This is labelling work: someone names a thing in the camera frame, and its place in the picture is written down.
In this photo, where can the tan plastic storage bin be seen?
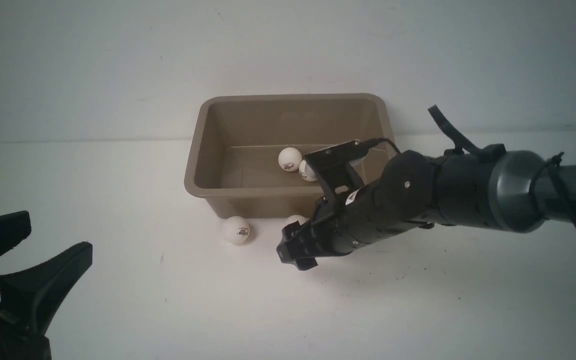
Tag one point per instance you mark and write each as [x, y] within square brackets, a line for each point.
[233, 158]

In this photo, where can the plain white table-tennis ball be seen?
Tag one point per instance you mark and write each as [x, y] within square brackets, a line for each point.
[295, 218]

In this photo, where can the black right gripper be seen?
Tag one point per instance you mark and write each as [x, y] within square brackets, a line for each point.
[393, 204]

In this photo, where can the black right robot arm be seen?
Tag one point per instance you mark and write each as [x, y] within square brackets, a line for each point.
[504, 191]

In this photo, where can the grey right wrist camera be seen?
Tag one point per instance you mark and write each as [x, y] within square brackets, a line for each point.
[332, 167]

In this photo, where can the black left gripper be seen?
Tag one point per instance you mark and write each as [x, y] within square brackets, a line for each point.
[30, 298]

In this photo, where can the white ball with logo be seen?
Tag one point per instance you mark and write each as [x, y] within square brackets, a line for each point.
[235, 230]

